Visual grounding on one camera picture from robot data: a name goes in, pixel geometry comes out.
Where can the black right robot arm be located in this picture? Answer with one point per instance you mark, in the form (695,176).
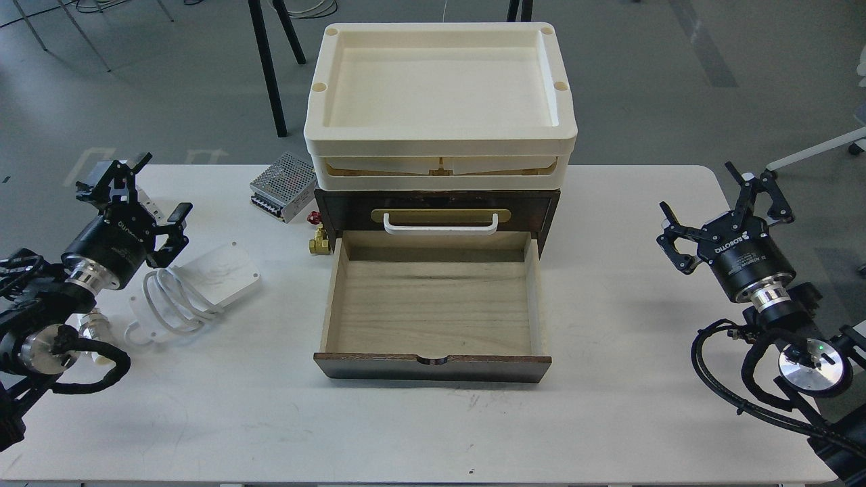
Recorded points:
(788,360)

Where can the metal mesh power supply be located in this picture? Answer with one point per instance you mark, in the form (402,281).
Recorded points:
(285,187)

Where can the cream plastic tray stack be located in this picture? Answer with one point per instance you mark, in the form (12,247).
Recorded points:
(440,107)

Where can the open wooden drawer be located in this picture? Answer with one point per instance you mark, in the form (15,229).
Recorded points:
(435,307)

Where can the white red circuit breaker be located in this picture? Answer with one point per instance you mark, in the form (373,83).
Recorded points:
(152,208)

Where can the white chair base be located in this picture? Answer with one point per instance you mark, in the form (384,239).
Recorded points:
(855,141)

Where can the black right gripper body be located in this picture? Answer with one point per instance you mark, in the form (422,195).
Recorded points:
(742,254)

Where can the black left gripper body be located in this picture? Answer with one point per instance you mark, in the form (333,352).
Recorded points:
(110,250)

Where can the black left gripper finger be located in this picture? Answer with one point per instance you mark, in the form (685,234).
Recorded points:
(111,187)
(175,240)

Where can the silver pipe valve fitting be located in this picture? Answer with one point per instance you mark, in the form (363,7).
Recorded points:
(96,326)

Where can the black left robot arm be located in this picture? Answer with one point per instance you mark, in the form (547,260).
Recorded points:
(37,343)

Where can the white drawer handle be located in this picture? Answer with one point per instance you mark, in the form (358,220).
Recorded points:
(460,231)

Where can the brass valve red handle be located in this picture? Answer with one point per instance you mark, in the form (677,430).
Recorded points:
(319,244)

